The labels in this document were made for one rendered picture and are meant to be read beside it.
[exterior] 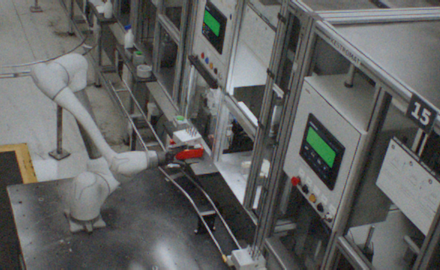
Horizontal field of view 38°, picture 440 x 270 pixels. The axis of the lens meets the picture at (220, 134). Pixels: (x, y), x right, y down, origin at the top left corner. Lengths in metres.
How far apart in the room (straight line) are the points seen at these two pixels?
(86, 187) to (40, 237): 0.34
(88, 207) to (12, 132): 2.17
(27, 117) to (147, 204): 2.22
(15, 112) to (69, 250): 2.53
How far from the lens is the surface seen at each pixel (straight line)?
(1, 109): 5.63
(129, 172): 3.03
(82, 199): 3.23
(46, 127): 5.37
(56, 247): 3.26
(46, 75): 3.09
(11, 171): 4.87
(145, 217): 3.43
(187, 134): 3.50
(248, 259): 2.92
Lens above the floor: 2.91
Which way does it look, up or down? 32 degrees down
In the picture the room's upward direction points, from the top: 9 degrees clockwise
